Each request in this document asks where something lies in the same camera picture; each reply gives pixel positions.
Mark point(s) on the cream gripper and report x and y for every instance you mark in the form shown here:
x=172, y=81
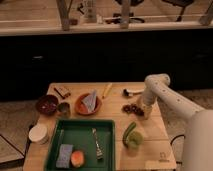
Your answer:
x=147, y=109

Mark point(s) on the dark purple grape bunch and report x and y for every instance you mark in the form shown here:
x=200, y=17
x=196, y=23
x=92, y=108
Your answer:
x=133, y=108

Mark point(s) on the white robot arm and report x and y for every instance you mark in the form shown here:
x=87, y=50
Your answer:
x=197, y=152

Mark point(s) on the green plastic cup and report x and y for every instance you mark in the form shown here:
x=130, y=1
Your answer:
x=134, y=139

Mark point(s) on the small metal cup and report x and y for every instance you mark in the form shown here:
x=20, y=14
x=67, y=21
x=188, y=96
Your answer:
x=64, y=108

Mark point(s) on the green cucumber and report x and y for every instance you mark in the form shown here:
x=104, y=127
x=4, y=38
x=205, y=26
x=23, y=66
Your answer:
x=130, y=128

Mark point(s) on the wooden table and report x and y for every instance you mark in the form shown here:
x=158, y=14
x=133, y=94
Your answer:
x=155, y=153

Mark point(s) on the yellow banana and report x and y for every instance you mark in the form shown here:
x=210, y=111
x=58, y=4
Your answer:
x=106, y=90

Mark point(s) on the grey folded cloth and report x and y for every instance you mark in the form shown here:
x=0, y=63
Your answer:
x=90, y=101

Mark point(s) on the metal fork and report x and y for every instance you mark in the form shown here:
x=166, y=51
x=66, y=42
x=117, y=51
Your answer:
x=99, y=152

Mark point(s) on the orange bowl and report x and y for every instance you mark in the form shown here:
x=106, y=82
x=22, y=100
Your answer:
x=81, y=109

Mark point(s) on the green plastic tray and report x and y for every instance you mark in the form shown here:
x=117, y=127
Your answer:
x=78, y=133

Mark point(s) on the orange peach fruit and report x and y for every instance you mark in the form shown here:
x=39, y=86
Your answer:
x=77, y=158

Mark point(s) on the brown wooden block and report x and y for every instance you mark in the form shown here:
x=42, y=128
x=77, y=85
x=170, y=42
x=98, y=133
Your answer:
x=63, y=92

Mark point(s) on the blue sponge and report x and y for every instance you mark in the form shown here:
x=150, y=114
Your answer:
x=63, y=159

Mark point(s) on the dark red bowl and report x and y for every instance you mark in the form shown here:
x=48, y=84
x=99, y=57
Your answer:
x=47, y=105

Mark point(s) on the white handled brush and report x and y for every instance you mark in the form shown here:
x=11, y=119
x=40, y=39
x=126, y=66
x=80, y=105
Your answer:
x=131, y=93

